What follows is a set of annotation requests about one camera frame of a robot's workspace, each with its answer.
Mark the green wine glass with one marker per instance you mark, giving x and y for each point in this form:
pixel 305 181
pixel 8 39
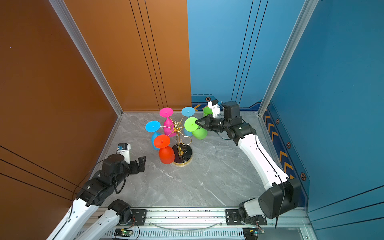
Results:
pixel 191 126
pixel 207 111

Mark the red wine glass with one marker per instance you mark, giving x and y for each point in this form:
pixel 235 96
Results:
pixel 166 153

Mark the green circuit board left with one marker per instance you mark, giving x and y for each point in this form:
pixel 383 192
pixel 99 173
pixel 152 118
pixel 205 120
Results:
pixel 123 233

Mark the magenta wine glass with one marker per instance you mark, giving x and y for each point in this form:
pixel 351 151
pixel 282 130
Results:
pixel 168 125

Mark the aluminium corner post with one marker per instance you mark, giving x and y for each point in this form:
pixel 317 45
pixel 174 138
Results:
pixel 74 32
pixel 292 43

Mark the green circuit board right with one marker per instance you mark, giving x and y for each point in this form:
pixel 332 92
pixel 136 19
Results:
pixel 252 233

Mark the gold wire wine glass rack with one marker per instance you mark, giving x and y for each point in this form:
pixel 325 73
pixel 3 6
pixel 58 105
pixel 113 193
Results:
pixel 182 149

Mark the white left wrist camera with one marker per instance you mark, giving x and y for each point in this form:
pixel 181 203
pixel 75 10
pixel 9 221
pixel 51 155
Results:
pixel 124 149

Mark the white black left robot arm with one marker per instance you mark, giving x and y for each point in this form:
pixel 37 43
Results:
pixel 94 192

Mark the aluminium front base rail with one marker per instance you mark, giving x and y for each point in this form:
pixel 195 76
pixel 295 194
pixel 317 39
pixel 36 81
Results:
pixel 212 223

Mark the teal blue wine glass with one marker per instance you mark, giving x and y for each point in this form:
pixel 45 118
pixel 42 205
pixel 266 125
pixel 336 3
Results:
pixel 187 112

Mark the aluminium corner post left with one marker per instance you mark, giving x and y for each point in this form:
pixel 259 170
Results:
pixel 74 32

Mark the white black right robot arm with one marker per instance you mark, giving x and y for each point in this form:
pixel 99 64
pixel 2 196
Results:
pixel 282 193

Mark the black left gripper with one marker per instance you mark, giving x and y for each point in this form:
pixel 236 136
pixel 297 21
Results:
pixel 136 169

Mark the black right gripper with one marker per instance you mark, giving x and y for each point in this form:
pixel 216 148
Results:
pixel 206 126

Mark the light blue wine glass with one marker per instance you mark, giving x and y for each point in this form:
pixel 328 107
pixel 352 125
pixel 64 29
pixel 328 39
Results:
pixel 153 127

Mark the aluminium corner post right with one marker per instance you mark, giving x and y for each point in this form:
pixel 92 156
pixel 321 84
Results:
pixel 292 43

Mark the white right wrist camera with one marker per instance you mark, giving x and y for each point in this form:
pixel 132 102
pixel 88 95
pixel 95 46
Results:
pixel 215 108

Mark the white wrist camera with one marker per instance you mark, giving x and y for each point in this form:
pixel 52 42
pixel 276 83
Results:
pixel 124 149
pixel 215 108

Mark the green circuit board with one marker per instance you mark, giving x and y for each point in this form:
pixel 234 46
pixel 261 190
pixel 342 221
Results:
pixel 252 233
pixel 123 233

